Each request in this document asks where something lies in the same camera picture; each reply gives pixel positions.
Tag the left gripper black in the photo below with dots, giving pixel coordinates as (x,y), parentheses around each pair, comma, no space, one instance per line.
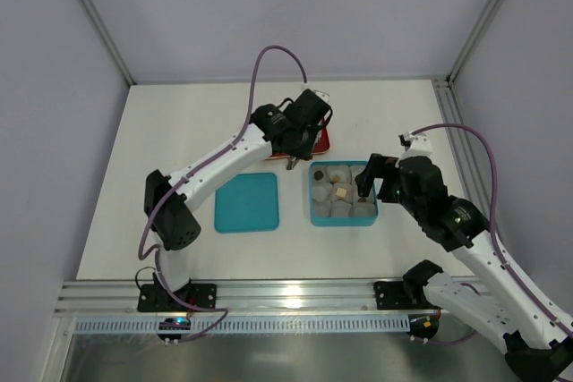
(295,152)

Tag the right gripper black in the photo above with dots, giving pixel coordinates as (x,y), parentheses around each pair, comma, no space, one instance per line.
(385,179)

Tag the red chocolate tray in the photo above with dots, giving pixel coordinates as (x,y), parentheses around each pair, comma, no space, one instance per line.
(321,146)

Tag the white square chocolate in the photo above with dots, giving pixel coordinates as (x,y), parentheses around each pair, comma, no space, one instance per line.
(341,193)

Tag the teal chocolate box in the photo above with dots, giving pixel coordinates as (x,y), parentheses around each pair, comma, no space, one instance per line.
(334,200)

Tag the dark round chocolate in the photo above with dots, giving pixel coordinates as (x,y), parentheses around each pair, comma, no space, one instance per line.
(318,175)

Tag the teal box lid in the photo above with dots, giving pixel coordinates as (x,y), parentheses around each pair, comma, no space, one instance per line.
(247,204)

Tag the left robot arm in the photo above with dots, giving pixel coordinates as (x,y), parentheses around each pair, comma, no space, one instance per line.
(170,200)

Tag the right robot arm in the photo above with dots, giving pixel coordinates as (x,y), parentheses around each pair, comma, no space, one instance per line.
(532,332)

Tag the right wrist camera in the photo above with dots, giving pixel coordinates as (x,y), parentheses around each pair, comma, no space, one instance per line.
(415,145)

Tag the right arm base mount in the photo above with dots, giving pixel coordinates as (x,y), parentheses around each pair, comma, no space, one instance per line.
(407,293)

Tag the slotted cable duct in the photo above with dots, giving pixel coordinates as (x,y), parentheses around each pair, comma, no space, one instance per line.
(244,324)

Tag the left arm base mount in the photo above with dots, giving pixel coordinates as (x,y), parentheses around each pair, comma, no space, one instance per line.
(153,298)

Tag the aluminium front rail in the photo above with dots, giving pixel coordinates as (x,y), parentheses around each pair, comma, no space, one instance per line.
(98,298)

